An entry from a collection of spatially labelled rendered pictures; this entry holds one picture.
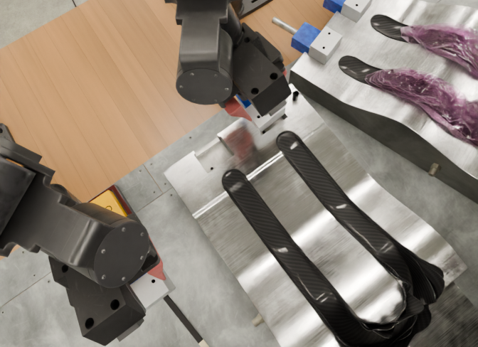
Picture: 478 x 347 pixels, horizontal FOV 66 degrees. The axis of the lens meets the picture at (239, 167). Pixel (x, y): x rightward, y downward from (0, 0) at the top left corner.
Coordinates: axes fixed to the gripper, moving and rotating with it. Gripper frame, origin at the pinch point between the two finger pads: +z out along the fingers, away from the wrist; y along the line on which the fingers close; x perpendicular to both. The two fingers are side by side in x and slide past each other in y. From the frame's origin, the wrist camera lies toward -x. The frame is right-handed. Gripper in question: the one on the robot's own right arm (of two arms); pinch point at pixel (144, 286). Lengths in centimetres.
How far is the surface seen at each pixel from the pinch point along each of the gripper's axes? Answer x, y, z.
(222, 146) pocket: 14.8, 20.9, 1.8
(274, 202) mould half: 2.2, 21.5, 5.7
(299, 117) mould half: 9.5, 33.4, 1.3
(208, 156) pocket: 14.8, 17.8, 1.9
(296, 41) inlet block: 21.7, 43.3, -2.4
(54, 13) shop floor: 172, 9, 19
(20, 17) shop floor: 180, -5, 15
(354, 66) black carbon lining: 14, 49, 3
